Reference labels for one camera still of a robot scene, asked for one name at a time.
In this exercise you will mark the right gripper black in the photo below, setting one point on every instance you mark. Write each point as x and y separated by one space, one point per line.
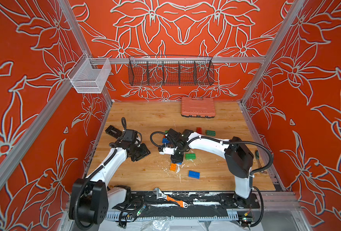
176 158

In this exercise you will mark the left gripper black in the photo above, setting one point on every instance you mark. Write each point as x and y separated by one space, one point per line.
143 153

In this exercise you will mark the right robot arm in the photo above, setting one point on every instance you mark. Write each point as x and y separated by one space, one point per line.
239 161

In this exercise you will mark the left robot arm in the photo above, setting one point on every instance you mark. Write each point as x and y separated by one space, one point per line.
92 197

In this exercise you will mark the green lego brick centre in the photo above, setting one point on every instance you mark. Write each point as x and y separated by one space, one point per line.
190 156

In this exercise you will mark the orange lego brick front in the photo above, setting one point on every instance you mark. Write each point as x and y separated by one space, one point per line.
173 167

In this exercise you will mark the blue lego brick front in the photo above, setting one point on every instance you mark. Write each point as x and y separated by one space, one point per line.
194 174

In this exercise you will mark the small red lego brick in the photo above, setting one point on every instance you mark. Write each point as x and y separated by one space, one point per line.
199 130

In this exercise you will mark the small black box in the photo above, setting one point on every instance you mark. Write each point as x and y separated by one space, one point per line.
113 132

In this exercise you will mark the red plastic tool case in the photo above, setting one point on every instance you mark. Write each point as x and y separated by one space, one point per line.
198 107

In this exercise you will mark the clear plastic bin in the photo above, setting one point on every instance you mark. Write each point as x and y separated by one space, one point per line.
89 75

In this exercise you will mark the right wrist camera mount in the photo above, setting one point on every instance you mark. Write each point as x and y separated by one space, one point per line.
166 151

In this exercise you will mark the orange handled adjustable wrench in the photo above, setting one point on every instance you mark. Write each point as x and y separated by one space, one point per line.
161 195

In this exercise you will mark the green handled pliers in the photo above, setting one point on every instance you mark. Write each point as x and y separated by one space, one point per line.
257 157

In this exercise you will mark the black wire basket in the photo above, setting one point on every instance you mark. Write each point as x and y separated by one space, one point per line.
170 70

